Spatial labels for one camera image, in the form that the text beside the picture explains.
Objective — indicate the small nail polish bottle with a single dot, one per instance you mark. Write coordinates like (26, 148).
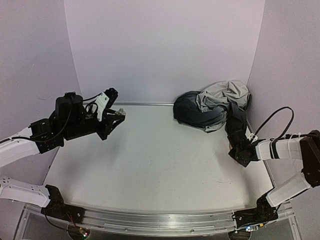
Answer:
(120, 112)

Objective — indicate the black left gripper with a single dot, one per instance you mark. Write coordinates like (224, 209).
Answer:
(108, 125)

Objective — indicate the grey crumpled cloth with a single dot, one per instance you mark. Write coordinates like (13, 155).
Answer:
(208, 109)

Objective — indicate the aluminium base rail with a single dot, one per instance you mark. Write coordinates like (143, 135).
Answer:
(165, 224)

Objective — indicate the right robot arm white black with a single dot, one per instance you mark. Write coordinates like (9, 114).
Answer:
(304, 147)

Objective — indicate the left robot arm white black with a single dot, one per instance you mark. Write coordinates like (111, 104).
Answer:
(70, 119)

